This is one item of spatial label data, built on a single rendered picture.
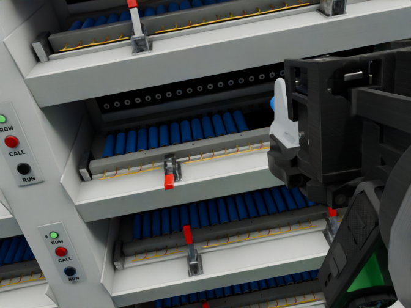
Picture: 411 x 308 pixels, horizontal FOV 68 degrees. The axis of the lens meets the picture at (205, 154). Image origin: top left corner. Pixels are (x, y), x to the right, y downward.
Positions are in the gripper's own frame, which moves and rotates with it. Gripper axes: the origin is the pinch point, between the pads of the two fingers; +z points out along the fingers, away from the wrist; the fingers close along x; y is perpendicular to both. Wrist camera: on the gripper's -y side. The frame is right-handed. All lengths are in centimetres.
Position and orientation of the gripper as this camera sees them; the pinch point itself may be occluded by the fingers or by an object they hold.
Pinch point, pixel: (296, 128)
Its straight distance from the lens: 30.7
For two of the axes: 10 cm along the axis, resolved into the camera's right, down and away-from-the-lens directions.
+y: -1.5, -9.3, -3.3
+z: -0.7, -3.2, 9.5
